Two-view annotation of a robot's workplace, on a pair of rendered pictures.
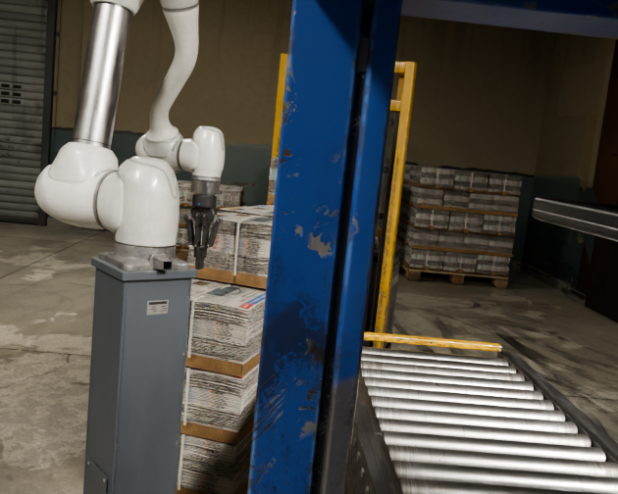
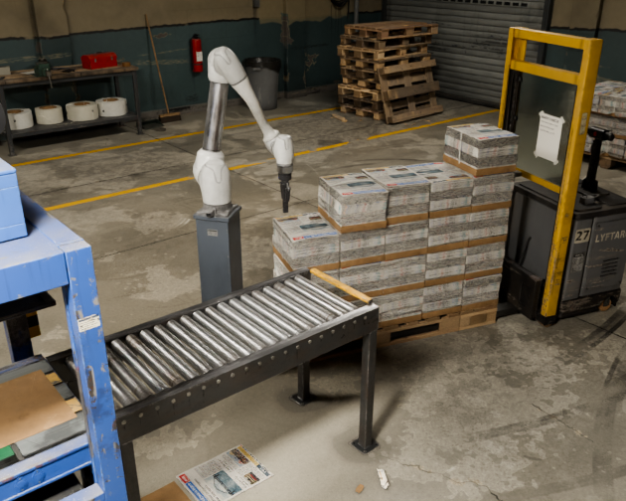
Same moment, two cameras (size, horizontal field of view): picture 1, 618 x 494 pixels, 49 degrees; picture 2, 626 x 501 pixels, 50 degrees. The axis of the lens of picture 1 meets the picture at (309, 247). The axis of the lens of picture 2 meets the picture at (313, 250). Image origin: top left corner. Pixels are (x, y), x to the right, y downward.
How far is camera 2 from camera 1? 2.80 m
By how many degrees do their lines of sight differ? 54
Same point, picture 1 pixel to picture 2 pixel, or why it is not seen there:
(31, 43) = not seen: outside the picture
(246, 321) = (292, 247)
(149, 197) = (205, 182)
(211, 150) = (278, 149)
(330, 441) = not seen: outside the picture
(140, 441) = (213, 290)
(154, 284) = (209, 222)
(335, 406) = not seen: outside the picture
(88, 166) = (200, 161)
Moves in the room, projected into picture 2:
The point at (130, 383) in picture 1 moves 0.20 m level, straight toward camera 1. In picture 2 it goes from (204, 263) to (176, 275)
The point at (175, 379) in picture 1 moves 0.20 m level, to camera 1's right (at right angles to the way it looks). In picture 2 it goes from (226, 267) to (244, 280)
